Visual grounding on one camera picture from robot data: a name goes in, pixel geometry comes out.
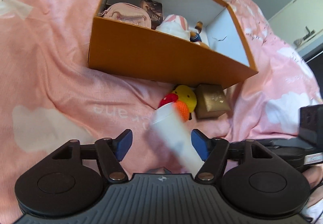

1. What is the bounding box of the white rabbit plush doll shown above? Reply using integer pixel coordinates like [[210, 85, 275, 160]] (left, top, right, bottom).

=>
[[155, 14, 209, 48]]

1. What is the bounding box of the pink mini backpack pouch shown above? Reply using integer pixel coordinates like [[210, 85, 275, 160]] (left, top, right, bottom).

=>
[[100, 2, 152, 29]]

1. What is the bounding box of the dark patterned card box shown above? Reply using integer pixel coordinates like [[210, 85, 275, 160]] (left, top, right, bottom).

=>
[[141, 0, 164, 30]]

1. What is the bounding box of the person's right hand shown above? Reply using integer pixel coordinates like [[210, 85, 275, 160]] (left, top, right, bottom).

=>
[[303, 165, 322, 213]]

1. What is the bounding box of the gold jewellery box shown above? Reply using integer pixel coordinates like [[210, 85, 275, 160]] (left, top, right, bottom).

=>
[[194, 84, 231, 119]]

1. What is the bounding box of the yellow chick plush toy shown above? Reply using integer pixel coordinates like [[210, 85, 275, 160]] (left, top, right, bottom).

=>
[[158, 85, 197, 122]]

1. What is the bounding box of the pink patterned bedsheet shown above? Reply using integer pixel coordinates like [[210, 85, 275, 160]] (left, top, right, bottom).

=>
[[1, 0, 322, 223]]

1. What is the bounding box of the orange cardboard box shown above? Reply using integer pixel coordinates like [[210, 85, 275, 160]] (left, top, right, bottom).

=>
[[88, 0, 258, 88]]

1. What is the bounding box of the white wardrobe door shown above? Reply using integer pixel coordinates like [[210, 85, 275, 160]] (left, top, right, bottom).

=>
[[269, 0, 323, 56]]

